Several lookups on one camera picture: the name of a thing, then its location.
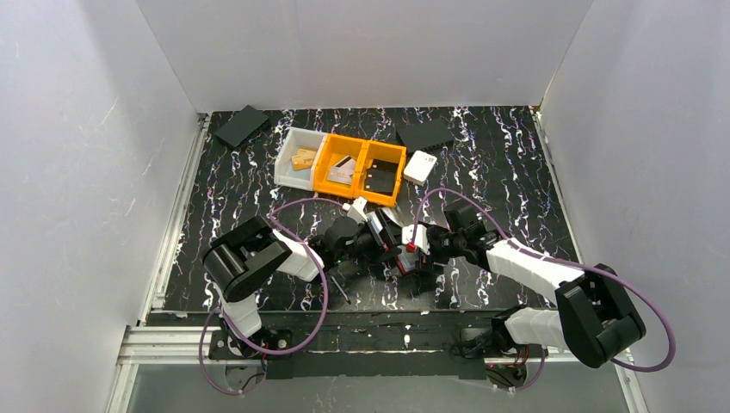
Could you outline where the black yellow screwdriver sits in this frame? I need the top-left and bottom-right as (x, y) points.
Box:
(331, 277), (351, 305)

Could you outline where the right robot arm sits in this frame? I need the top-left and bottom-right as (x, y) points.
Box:
(413, 200), (646, 368)

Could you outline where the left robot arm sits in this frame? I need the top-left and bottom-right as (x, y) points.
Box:
(202, 216), (399, 341)

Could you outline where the black VIP card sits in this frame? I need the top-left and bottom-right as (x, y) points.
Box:
(363, 176), (396, 196)

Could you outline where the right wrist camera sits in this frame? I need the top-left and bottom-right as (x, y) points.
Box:
(401, 224), (430, 255)

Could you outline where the aluminium table rail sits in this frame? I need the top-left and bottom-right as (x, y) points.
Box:
(106, 114), (211, 412)

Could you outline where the red card holder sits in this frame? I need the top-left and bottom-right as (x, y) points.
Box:
(394, 250), (422, 276)

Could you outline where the yellow bin with silver card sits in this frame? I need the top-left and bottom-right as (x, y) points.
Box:
(313, 133), (365, 199)

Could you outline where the silver VIP card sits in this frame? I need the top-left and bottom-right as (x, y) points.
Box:
(327, 156), (357, 186)

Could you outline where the black flat box right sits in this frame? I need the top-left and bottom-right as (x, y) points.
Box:
(396, 119), (455, 155)

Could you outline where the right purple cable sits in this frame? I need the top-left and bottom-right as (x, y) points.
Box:
(413, 188), (677, 393)

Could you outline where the yellow bin with black card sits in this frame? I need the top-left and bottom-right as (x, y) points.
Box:
(353, 140), (406, 207)

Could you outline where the black flat box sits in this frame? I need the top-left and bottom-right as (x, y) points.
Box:
(213, 105), (270, 150)
(396, 119), (455, 155)

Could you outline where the white plastic bin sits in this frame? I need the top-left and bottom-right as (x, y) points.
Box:
(274, 127), (327, 191)

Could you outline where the grey card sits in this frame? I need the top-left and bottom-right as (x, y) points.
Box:
(366, 159), (399, 178)

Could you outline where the black flat box left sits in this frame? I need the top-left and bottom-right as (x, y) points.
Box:
(213, 105), (270, 150)

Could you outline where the white small box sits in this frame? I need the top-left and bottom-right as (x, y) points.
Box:
(403, 151), (437, 186)

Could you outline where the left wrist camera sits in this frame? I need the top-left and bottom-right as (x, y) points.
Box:
(342, 196), (368, 224)

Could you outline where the gold card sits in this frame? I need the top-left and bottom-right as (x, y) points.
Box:
(293, 147), (318, 163)
(291, 153), (315, 171)

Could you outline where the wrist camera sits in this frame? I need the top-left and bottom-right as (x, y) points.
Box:
(342, 196), (368, 224)
(401, 224), (430, 255)

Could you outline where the gold card in white bin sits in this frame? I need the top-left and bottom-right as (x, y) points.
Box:
(293, 147), (318, 163)

